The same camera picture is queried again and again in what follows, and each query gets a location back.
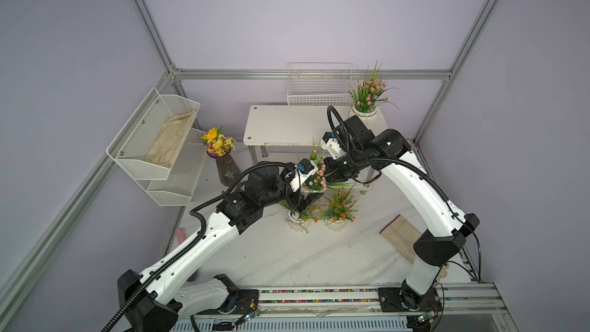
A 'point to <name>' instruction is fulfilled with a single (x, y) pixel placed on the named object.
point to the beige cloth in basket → (168, 139)
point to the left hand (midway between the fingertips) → (310, 183)
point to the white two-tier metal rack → (295, 125)
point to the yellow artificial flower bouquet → (217, 143)
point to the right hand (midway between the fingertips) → (323, 182)
